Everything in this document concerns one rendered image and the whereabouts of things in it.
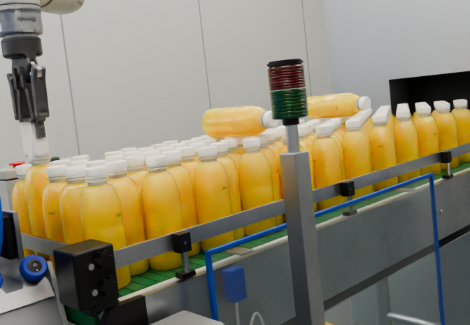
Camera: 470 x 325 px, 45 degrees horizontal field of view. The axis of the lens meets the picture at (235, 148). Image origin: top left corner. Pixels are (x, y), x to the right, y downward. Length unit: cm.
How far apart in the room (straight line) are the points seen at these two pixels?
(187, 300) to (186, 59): 362
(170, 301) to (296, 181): 30
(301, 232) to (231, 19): 395
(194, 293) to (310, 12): 460
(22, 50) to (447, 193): 123
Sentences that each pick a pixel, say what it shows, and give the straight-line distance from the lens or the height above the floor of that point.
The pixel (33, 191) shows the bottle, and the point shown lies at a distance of 118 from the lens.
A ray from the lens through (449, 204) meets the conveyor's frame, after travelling 178.
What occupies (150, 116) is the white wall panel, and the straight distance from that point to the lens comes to 433.
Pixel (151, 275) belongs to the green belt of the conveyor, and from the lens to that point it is 106.
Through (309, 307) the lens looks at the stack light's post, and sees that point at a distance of 103.
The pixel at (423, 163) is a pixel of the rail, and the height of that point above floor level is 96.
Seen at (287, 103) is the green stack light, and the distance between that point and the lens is 95.
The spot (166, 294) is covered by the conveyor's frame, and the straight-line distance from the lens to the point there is 99.
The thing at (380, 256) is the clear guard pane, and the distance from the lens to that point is 140.
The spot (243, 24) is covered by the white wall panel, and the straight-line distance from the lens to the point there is 491.
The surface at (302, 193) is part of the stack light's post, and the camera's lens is 98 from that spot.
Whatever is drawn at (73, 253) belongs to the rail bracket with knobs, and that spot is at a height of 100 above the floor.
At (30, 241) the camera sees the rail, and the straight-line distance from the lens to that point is 119.
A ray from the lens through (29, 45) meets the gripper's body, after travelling 117.
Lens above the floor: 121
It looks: 5 degrees down
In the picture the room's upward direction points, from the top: 6 degrees counter-clockwise
